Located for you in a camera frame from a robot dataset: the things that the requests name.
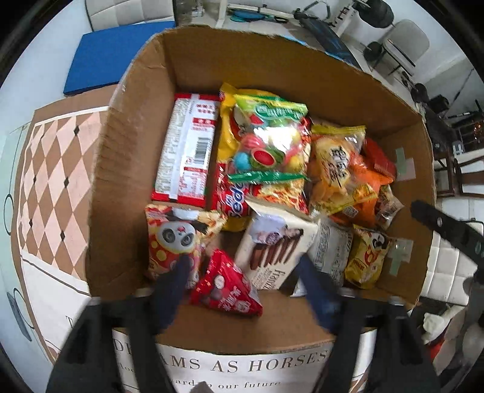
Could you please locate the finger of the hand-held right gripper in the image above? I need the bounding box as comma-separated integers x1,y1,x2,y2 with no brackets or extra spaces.
410,200,484,261

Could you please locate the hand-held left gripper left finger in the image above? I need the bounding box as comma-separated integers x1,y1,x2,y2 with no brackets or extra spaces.
45,255,193,393

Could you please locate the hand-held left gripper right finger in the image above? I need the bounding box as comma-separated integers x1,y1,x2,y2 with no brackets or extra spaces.
295,255,441,393

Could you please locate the panda print snack packet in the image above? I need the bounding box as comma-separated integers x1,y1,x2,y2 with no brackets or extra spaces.
145,203,227,290

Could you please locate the red triangular snack packet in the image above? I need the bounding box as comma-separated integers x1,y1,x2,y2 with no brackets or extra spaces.
189,248,263,318

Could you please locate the white biscuit box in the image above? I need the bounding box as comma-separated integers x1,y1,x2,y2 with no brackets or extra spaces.
234,200,319,291

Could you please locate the orange snack packet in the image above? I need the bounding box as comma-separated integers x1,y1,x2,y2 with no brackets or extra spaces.
359,138,397,186

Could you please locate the long red white snack packet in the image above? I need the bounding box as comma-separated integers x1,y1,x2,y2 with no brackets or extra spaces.
151,93,222,210

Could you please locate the cardboard box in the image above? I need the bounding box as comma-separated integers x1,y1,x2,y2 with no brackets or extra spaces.
85,24,437,344

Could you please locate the white quilted seat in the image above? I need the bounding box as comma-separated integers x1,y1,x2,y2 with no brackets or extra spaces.
418,198,484,307

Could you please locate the white barcode snack packet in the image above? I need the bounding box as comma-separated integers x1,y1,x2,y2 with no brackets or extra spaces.
291,217,354,297

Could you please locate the dark wooden chair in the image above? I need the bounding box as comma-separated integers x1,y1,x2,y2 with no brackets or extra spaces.
435,151,484,197

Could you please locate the small yellow snack packet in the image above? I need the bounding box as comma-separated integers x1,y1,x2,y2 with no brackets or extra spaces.
344,225,392,290

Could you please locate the small cream snack packet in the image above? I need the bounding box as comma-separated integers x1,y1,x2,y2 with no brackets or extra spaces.
374,185,405,231

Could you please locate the orange snack bag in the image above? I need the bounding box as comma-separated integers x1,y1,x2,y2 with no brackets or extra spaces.
329,159,394,227

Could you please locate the white cloth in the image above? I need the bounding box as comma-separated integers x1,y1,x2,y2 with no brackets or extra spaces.
421,304,466,344

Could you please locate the yellow chips bag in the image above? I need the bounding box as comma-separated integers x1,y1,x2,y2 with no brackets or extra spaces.
308,125,379,216

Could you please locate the clear green candy bag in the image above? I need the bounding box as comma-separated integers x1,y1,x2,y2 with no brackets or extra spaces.
227,94,312,187

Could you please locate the grey chair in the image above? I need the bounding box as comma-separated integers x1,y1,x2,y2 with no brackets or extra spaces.
382,19,430,74

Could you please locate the dark blue board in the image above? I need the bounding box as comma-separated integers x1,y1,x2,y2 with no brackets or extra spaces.
302,17,360,67

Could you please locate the blue foam mat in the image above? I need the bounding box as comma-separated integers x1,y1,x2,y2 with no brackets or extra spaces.
64,21,176,97

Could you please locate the white padded chair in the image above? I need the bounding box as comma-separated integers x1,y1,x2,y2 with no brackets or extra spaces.
85,0,175,31

